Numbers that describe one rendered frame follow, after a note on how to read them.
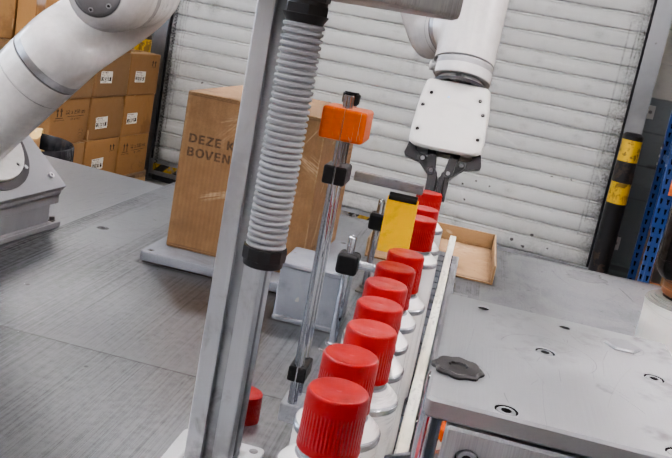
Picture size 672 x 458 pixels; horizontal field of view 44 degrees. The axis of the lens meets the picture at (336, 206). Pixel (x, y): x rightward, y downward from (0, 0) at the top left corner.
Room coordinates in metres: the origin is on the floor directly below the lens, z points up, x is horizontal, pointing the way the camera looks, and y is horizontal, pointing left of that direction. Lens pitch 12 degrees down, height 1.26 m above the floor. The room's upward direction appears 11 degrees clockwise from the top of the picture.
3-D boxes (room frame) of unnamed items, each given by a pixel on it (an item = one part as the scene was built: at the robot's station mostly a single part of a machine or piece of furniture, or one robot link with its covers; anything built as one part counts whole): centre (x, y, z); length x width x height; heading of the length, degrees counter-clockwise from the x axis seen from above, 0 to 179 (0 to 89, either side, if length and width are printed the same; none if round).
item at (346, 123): (0.77, -0.03, 1.05); 0.10 x 0.04 x 0.33; 81
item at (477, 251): (1.75, -0.23, 0.85); 0.30 x 0.26 x 0.04; 171
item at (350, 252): (1.10, -0.05, 0.91); 0.07 x 0.03 x 0.16; 81
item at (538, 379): (0.34, -0.11, 1.14); 0.14 x 0.11 x 0.01; 171
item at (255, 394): (0.85, 0.06, 0.85); 0.03 x 0.03 x 0.03
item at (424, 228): (0.87, -0.09, 0.98); 0.05 x 0.05 x 0.20
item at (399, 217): (0.78, -0.06, 1.09); 0.03 x 0.01 x 0.06; 81
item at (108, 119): (4.82, 1.79, 0.57); 1.20 x 0.85 x 1.14; 166
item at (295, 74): (0.62, 0.05, 1.18); 0.04 x 0.04 x 0.21
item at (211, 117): (1.50, 0.13, 0.99); 0.30 x 0.24 x 0.27; 170
